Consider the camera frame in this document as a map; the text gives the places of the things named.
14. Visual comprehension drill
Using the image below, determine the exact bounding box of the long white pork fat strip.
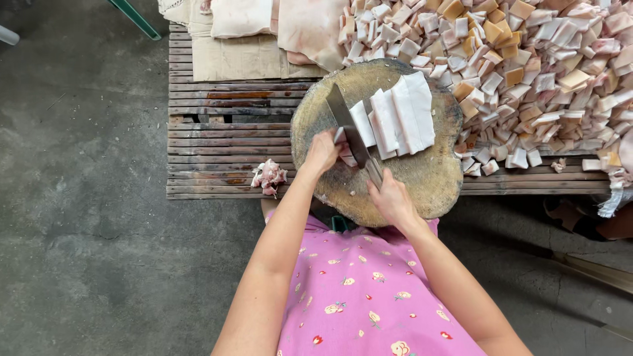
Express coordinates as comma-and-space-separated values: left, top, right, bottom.
368, 88, 402, 161

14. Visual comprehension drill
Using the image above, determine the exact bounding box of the small heap of meat scraps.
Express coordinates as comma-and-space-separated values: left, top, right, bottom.
251, 159, 288, 199

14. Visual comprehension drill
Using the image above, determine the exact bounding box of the green metal bar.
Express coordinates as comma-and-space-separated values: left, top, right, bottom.
107, 0, 162, 41

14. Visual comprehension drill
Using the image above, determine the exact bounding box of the narrow white pork fat strip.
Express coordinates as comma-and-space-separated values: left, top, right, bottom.
349, 101, 377, 148

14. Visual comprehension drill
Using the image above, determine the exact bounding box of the pink floral dress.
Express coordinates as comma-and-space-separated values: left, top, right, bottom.
265, 210, 489, 356

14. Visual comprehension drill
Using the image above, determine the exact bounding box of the round wooden chopping block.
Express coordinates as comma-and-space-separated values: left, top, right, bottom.
290, 58, 465, 228

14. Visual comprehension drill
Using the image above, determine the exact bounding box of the steel cleaver knife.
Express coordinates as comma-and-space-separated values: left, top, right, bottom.
325, 83, 385, 191

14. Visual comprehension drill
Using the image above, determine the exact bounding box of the short white pork fat strip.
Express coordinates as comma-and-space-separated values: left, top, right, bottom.
334, 127, 358, 168

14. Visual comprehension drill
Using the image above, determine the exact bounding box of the wide white pork fat slab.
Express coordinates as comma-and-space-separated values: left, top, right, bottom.
390, 71, 436, 156

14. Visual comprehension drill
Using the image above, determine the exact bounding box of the person's left hand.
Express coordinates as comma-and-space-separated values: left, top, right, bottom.
303, 130, 347, 175

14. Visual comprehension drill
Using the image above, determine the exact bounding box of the person's right hand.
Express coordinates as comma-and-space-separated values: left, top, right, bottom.
367, 168, 422, 230

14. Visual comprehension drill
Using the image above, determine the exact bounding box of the pile of cut pork pieces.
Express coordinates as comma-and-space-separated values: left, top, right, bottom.
338, 0, 633, 177

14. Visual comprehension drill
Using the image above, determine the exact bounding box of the heap of uncut pork slabs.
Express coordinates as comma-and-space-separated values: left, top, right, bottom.
200, 0, 351, 73

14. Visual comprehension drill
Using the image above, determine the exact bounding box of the brown slatted bamboo table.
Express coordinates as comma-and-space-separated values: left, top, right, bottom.
166, 22, 612, 201

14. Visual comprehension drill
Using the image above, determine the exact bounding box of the light wooden plank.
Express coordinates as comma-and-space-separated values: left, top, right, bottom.
551, 251, 633, 295

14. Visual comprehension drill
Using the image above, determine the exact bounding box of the white plastic bag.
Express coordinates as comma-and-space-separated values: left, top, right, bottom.
597, 168, 633, 219

